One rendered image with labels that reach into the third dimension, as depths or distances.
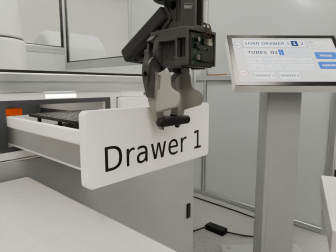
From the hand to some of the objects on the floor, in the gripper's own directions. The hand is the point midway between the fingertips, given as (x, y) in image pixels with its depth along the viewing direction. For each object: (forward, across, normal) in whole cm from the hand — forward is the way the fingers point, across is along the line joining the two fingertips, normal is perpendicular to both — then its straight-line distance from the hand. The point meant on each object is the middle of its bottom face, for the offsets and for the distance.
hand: (166, 120), depth 49 cm
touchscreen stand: (+90, +101, +19) cm, 137 cm away
